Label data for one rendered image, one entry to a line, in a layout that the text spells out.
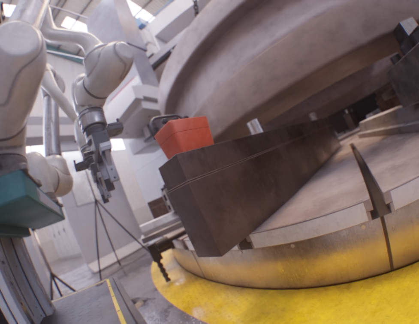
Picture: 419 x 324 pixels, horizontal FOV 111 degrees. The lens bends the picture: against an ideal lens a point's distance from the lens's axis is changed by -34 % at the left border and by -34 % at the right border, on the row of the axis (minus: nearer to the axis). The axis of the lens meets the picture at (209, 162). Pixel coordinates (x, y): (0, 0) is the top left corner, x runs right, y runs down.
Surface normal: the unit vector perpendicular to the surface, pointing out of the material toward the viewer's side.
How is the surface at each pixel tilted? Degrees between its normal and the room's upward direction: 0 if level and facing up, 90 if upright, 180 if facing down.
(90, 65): 103
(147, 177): 90
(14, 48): 94
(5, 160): 84
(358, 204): 90
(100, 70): 116
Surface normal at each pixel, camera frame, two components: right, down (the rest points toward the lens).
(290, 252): -0.66, 0.21
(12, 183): 0.50, -0.32
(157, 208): -0.05, -0.09
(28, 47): 0.75, -0.34
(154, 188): -0.45, 0.11
